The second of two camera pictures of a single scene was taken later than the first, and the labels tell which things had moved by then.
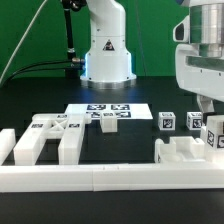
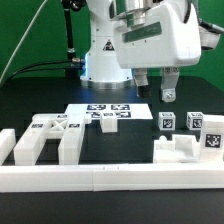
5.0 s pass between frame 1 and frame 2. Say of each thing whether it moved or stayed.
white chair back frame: stayed
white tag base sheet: stayed
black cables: stayed
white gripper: moved
